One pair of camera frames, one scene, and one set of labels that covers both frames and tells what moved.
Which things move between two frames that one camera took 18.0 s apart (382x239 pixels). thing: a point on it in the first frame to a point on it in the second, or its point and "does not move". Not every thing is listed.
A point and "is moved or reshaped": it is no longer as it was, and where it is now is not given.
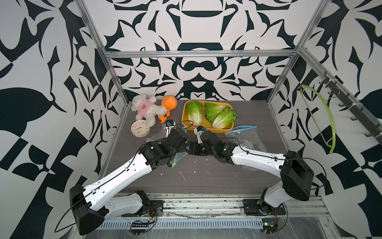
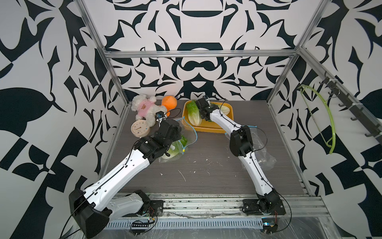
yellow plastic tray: x=207 y=125 does not move
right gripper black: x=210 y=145 to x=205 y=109
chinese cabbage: x=194 y=111 does not move
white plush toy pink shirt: x=146 y=109 does not move
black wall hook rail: x=361 y=115 does not move
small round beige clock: x=140 y=128 does not move
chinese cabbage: x=225 y=117 is moved or reshaped
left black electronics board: x=138 y=231 does not move
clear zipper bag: x=161 y=134 is moved or reshaped
